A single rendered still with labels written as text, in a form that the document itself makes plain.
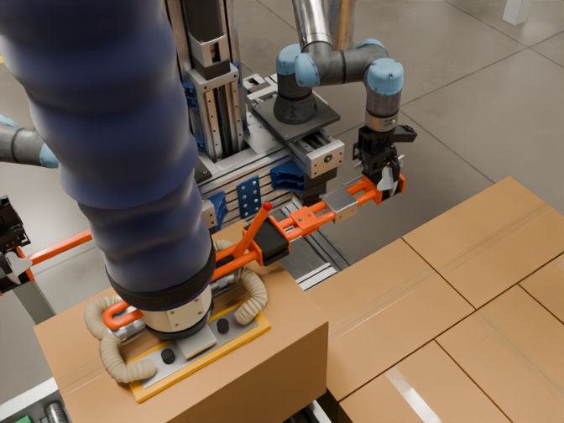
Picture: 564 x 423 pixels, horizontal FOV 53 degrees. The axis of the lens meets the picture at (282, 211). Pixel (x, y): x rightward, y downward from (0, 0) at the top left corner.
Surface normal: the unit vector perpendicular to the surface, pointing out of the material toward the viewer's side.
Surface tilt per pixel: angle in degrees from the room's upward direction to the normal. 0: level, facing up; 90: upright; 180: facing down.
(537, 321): 0
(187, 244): 77
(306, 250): 0
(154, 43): 71
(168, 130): 85
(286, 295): 0
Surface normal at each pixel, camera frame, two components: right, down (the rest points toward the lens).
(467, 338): -0.04, -0.67
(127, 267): -0.36, 0.51
